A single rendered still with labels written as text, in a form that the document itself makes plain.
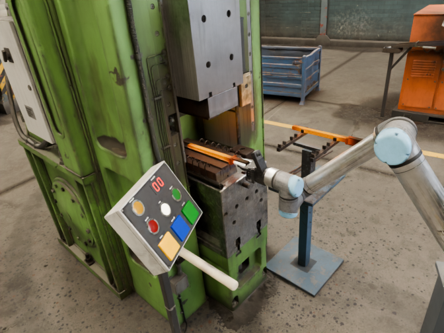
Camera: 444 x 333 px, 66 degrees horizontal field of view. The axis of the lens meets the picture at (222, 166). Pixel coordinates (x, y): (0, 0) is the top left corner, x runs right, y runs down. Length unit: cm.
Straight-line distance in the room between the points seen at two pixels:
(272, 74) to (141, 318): 411
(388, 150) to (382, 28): 792
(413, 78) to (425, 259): 270
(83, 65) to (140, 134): 45
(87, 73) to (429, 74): 403
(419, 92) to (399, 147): 371
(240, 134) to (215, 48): 63
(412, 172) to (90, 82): 141
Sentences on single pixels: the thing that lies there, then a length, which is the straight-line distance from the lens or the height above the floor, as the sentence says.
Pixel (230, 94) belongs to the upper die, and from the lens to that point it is 164.
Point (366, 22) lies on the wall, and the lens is 922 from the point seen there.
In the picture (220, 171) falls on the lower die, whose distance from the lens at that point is 171.
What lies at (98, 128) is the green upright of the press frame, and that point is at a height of 121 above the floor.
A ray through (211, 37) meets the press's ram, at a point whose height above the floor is 161.
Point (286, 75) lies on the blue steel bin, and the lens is 542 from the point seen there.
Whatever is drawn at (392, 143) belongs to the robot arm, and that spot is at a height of 130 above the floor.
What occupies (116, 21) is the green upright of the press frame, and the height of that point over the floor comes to 172.
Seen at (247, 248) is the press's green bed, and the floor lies 42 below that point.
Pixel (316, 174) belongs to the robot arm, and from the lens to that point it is 163.
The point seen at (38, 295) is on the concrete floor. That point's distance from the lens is 284.
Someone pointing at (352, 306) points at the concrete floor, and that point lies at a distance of 240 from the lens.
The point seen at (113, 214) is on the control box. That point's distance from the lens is 119.
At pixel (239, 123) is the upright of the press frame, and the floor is 109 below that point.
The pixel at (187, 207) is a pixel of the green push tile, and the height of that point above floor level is 103.
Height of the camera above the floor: 184
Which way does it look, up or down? 29 degrees down
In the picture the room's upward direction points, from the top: 5 degrees counter-clockwise
